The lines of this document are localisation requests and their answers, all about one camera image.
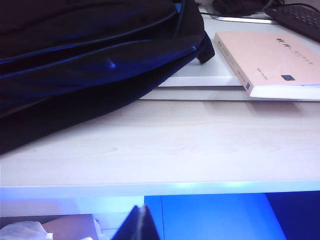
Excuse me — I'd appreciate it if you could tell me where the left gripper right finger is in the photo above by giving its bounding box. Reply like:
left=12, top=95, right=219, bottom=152
left=139, top=204, right=161, bottom=240

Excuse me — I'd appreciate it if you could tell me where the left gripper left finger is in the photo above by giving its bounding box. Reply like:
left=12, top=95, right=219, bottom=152
left=112, top=204, right=143, bottom=240

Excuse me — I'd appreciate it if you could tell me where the dark navy backpack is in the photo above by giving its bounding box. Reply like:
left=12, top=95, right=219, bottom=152
left=0, top=0, right=216, bottom=156

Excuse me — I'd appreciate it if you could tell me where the pink paperback book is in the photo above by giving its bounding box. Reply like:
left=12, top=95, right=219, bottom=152
left=214, top=31, right=320, bottom=102

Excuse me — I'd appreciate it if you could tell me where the white desk riser platform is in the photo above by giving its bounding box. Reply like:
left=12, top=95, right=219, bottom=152
left=138, top=13, right=320, bottom=102

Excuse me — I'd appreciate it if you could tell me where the brown cardboard box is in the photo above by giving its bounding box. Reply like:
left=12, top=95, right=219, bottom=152
left=41, top=214, right=102, bottom=240

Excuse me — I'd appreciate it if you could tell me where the white crumpled tissue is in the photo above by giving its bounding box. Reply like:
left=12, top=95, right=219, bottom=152
left=0, top=221, right=54, bottom=240

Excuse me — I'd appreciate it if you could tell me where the black computer keyboard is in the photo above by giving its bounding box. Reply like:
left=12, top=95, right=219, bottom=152
left=263, top=2, right=320, bottom=43

